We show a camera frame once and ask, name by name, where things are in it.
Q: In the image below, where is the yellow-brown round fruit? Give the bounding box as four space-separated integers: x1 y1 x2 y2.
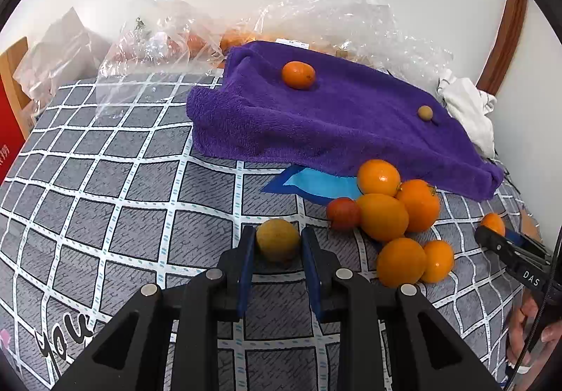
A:
256 219 300 262

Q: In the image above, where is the large orange top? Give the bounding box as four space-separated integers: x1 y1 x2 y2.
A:
356 159 401 197

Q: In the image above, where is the large orange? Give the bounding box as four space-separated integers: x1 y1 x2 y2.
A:
356 159 401 197
356 193 409 242

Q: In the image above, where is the person's right hand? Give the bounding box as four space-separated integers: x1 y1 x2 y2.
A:
507 288 561 372

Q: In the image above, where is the dark red fruit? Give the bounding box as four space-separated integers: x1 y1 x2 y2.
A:
326 197 361 232

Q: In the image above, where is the small lower right orange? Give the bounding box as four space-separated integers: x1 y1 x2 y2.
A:
421 240 455 284

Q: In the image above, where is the large center orange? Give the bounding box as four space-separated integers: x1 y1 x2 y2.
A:
356 193 409 242

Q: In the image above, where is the blue cloth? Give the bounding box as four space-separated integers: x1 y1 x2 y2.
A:
261 164 362 206

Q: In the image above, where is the orange with stem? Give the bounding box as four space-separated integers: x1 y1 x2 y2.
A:
395 179 440 233

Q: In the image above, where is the white crumpled cloth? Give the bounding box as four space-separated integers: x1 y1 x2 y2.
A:
436 70 496 158

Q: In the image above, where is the small tan fruit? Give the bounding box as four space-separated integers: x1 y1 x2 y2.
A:
417 105 433 122

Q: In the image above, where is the purple towel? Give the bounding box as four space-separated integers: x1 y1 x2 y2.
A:
186 41 504 201

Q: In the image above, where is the orange on towel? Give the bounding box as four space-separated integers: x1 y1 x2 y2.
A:
281 61 316 90

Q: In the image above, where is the clear plastic bag left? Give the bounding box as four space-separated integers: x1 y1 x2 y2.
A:
95 0 225 117

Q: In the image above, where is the clear plastic bag of oranges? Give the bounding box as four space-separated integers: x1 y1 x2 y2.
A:
220 0 453 92

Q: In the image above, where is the red box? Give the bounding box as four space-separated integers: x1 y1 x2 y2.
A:
0 84 25 183

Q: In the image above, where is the grey plastic bag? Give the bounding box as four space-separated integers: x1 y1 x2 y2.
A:
12 8 111 120

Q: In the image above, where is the brown wooden door frame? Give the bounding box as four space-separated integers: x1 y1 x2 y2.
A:
476 0 528 95

